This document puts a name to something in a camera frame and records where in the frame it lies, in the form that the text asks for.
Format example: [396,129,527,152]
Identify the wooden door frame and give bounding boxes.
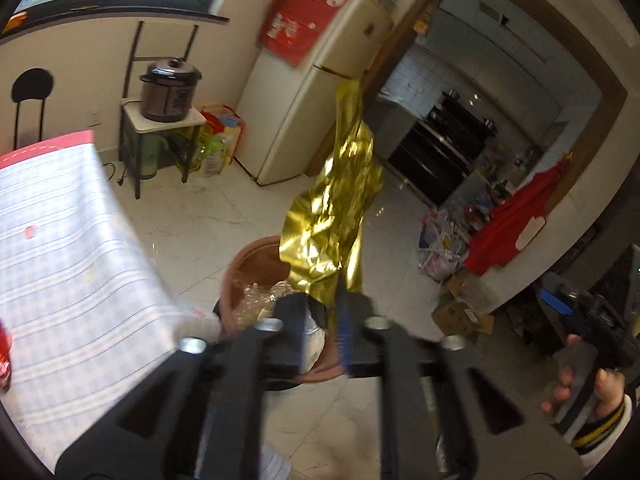
[305,0,629,201]

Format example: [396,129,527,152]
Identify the black frame side stand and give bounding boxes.
[119,20,207,200]

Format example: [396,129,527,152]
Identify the red table mat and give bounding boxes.
[0,130,96,171]

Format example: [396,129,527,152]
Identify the pile of plastic bags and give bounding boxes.
[418,206,469,282]

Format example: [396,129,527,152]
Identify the yellow red shopping bag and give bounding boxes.
[192,104,246,179]

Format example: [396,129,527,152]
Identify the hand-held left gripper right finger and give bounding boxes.
[335,291,586,480]

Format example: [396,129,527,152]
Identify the black power cable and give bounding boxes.
[101,161,127,187]

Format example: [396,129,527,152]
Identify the table with checked cloth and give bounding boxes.
[0,142,222,467]

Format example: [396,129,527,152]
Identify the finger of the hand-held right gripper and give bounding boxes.
[537,282,596,332]

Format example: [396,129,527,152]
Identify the brown plastic bin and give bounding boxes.
[220,235,351,386]

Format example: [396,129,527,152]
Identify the brown pressure cooker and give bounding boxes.
[139,58,203,123]

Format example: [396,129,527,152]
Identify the clear plastic food tray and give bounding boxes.
[234,282,297,332]

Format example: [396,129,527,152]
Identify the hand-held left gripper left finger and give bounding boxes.
[55,296,314,480]

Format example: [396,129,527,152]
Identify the gold foil wrapper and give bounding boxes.
[279,80,385,308]

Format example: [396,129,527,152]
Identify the green plastic jug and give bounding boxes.
[136,135,166,181]

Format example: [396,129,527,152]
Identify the cream refrigerator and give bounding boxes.
[234,0,396,187]

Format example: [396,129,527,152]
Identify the black round-back chair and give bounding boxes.
[11,67,55,151]

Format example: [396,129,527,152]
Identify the black kitchen oven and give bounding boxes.
[386,91,497,207]

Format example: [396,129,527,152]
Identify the yellow snack packet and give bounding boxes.
[0,12,29,36]

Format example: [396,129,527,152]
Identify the person's right hand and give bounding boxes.
[540,332,631,418]

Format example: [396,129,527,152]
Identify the red white food package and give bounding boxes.
[0,320,14,392]

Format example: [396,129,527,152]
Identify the red hanging cloth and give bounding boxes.
[464,157,577,277]

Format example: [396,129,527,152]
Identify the cardboard box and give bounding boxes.
[431,272,496,337]

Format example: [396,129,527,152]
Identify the grey kitchen wall cabinets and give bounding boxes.
[440,0,603,131]

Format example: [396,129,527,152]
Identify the person's right forearm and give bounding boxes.
[569,395,638,463]

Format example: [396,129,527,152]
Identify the red printed cloth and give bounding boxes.
[257,0,359,67]

